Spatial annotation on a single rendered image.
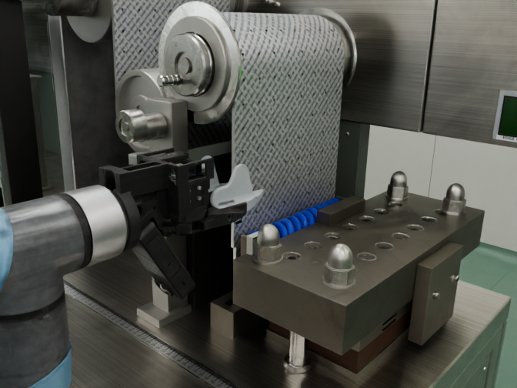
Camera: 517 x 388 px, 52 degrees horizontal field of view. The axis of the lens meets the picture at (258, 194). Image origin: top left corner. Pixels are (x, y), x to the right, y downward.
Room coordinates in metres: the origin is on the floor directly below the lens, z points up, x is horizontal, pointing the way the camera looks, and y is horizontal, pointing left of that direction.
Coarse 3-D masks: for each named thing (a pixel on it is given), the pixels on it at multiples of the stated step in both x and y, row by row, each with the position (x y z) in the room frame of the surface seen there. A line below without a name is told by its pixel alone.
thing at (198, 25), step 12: (180, 24) 0.69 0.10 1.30; (192, 24) 0.67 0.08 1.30; (204, 24) 0.66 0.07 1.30; (168, 36) 0.70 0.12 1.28; (204, 36) 0.66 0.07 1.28; (216, 36) 0.65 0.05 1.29; (216, 48) 0.65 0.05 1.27; (216, 60) 0.65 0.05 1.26; (216, 72) 0.65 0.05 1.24; (216, 84) 0.65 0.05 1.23; (180, 96) 0.69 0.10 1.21; (192, 96) 0.68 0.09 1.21; (204, 96) 0.66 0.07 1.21; (216, 96) 0.65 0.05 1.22; (192, 108) 0.68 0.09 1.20; (204, 108) 0.66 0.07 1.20
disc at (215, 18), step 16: (176, 16) 0.70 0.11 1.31; (208, 16) 0.66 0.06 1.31; (224, 16) 0.65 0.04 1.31; (192, 32) 0.68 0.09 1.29; (224, 32) 0.65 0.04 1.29; (160, 48) 0.72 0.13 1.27; (160, 64) 0.72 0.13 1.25; (240, 64) 0.63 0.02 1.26; (224, 96) 0.65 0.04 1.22; (192, 112) 0.68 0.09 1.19; (208, 112) 0.66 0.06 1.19; (224, 112) 0.65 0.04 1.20
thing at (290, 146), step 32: (320, 96) 0.78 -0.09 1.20; (256, 128) 0.67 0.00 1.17; (288, 128) 0.72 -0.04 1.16; (320, 128) 0.78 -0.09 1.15; (256, 160) 0.67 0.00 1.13; (288, 160) 0.72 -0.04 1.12; (320, 160) 0.79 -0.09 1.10; (288, 192) 0.73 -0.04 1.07; (320, 192) 0.79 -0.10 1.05; (256, 224) 0.68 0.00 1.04
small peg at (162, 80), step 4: (160, 76) 0.65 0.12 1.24; (164, 76) 0.65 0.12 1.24; (168, 76) 0.66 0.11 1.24; (172, 76) 0.66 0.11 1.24; (176, 76) 0.67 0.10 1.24; (160, 80) 0.65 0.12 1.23; (164, 80) 0.65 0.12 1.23; (168, 80) 0.65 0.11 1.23; (172, 80) 0.66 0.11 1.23; (176, 80) 0.66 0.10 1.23; (180, 80) 0.67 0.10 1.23; (160, 84) 0.65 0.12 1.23; (164, 84) 0.65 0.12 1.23; (168, 84) 0.65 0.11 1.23; (172, 84) 0.66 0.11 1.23; (176, 84) 0.67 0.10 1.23
